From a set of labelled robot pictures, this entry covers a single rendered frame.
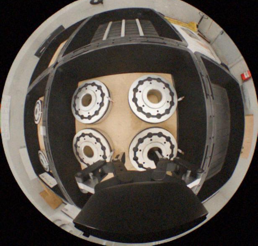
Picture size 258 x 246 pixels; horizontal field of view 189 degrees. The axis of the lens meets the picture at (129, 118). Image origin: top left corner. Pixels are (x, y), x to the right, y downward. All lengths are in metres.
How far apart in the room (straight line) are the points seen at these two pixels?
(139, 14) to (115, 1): 2.77
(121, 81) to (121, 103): 0.06
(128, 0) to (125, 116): 3.28
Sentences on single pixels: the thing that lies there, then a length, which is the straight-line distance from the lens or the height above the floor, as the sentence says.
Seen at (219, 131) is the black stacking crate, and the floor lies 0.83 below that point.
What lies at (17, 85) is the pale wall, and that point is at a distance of 3.46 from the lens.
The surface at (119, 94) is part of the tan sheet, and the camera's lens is 0.21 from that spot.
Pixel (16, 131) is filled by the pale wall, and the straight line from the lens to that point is 3.23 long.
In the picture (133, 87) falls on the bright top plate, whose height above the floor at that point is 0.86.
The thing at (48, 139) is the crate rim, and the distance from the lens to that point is 0.20.
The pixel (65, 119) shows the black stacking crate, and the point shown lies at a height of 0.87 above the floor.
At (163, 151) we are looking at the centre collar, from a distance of 0.18.
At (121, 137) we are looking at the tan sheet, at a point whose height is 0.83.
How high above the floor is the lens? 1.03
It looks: 85 degrees down
